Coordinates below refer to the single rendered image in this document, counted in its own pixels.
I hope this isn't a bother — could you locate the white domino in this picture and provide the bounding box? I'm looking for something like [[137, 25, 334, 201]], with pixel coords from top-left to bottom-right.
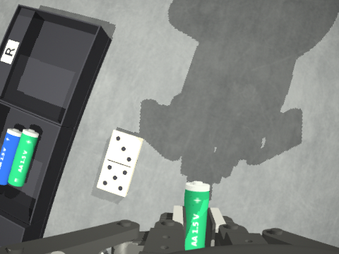
[[97, 130, 143, 197]]

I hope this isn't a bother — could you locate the green aa battery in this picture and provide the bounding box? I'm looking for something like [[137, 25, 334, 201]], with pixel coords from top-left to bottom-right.
[[184, 181, 210, 250], [8, 129, 39, 187]]

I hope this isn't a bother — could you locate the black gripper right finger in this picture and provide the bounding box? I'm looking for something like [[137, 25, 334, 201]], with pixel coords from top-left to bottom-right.
[[205, 207, 339, 251]]

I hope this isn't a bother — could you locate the black divided bin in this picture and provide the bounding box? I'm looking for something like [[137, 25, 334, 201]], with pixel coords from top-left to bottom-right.
[[0, 4, 112, 247]]

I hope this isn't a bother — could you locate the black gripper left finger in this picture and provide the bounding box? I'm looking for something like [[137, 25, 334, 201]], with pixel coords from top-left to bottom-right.
[[0, 205, 186, 254]]

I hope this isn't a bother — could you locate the blue aa battery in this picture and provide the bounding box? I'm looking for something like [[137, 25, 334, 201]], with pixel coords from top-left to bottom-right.
[[0, 128, 22, 185]]

